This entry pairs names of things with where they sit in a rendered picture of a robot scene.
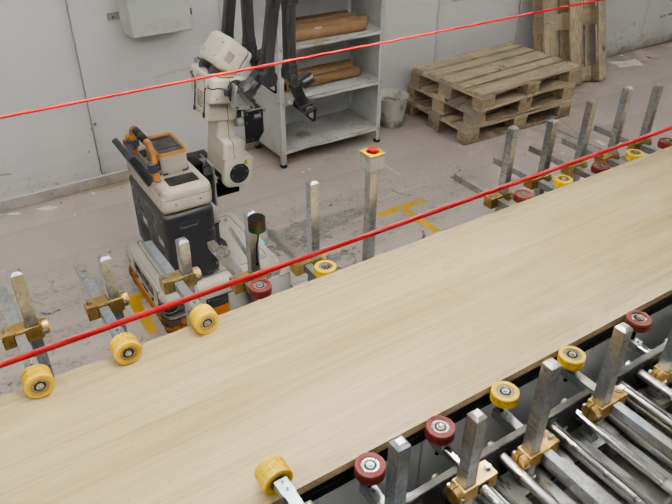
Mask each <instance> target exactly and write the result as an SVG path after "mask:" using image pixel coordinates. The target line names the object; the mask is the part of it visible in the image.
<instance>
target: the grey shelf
mask: <svg viewBox="0 0 672 504"><path fill-rule="evenodd" d="M352 2H353V3H352ZM265 5H266V1H265V0H253V13H254V31H255V38H256V45H257V50H259V49H260V48H261V47H262V37H263V27H264V17H265ZM352 5H353V6H352ZM385 7H386V0H298V4H296V17H302V16H309V15H316V14H322V13H329V12H336V11H342V10H348V12H349V13H350V12H355V14H356V16H357V15H364V14H366V15H367V16H368V19H369V23H368V25H367V29H366V30H364V31H358V32H352V33H346V34H340V35H334V36H328V37H322V38H316V39H310V40H304V41H298V42H296V58H299V57H304V56H309V55H314V54H319V53H324V52H330V51H335V50H340V49H345V48H346V40H347V48H350V47H351V46H352V47H355V46H360V45H366V44H371V43H376V42H381V41H384V29H385ZM279 20H280V21H279ZM279 23H280V24H279ZM279 26H280V27H279ZM279 29H280V30H279ZM383 50H384V44H379V45H374V46H369V47H364V48H359V49H353V50H348V51H347V60H348V59H350V60H351V61H352V66H357V65H358V66H360V68H361V75H359V76H355V77H350V78H346V79H342V80H337V81H333V82H329V83H325V84H320V85H316V86H312V87H308V88H306V89H305V88H303V91H304V93H305V95H306V97H307V98H308V99H309V100H311V101H312V102H313V105H312V106H310V105H309V106H308V107H306V110H308V109H309V108H313V107H314V106H315V107H316V108H317V111H316V120H315V121H314V122H313V121H311V120H310V119H309V118H307V117H306V116H305V115H304V114H303V113H302V112H301V111H299V110H298V109H297V108H295V107H294V106H293V101H294V100H295V99H294V97H293V95H292V93H291V91H290V92H284V79H282V77H281V67H282V64H277V65H275V73H276V74H277V77H278V80H277V93H276V94H275V93H273V92H272V91H270V90H269V89H267V88H266V87H265V86H263V85H260V86H261V87H260V88H259V89H258V90H257V91H256V92H257V94H256V95H255V96H254V97H253V98H254V99H255V100H256V102H257V103H259V104H260V105H261V106H263V107H264V108H265V110H266V111H265V112H263V125H264V132H263V134H262V136H261V137H260V139H259V141H255V142H256V145H255V147H256V148H257V149H259V148H262V145H260V142H261V143H262V144H264V145H265V146H266V147H268V148H269V149H270V150H272V151H273V152H274V153H276V154H277V155H278V156H280V162H281V164H280V167H281V168H283V169H284V168H287V154H290V153H293V152H297V151H300V150H303V149H306V148H309V147H313V146H318V145H323V144H327V143H331V142H335V141H338V140H342V139H346V138H350V137H353V136H357V135H361V134H365V133H368V132H372V131H376V138H374V139H373V141H374V142H376V143H377V142H380V139H379V137H380V115H381V93H382V72H383ZM351 51H352V52H351ZM351 54H352V55H351ZM351 56H352V57H351ZM282 58H283V49H282V11H281V5H280V11H279V19H278V29H277V39H276V47H275V62H278V61H282ZM342 60H346V51H343V52H338V53H333V54H328V55H323V56H318V57H313V58H308V59H303V60H298V61H297V69H299V68H305V67H310V66H315V65H321V64H326V63H332V62H337V61H342ZM281 79H282V80H281ZM281 82H282V83H281ZM281 85H282V86H281ZM350 99H351V100H350ZM345 103H346V110H345ZM350 106H351V107H350ZM281 155H282V156H281ZM284 155H285V156H284ZM284 158H285V159H284ZM284 160H285V161H284Z"/></svg>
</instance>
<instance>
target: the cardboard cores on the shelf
mask: <svg viewBox="0 0 672 504"><path fill-rule="evenodd" d="M368 23H369V19H368V16H367V15H366V14H364V15H357V16H356V14H355V12H350V13H349V12H348V10H342V11H336V12H329V13H322V14H316V15H309V16H302V17H296V42H298V41H304V40H310V39H316V38H322V37H328V36H334V35H340V34H346V33H352V32H358V31H364V30H366V29H367V25H368ZM305 70H308V71H309V72H311V73H312V75H313V76H314V78H315V80H316V82H315V83H313V84H312V85H311V86H309V87H312V86H316V85H320V84H325V83H329V82H333V81H337V80H342V79H346V78H350V77H355V76H359V75H361V68H360V66H358V65H357V66H352V61H351V60H350V59H348V60H342V61H337V62H332V63H326V64H321V65H315V66H310V67H305V68H299V69H298V74H300V73H302V72H303V71H305ZM289 85H290V84H288V83H287V82H286V81H285V80H284V92H290V89H289Z"/></svg>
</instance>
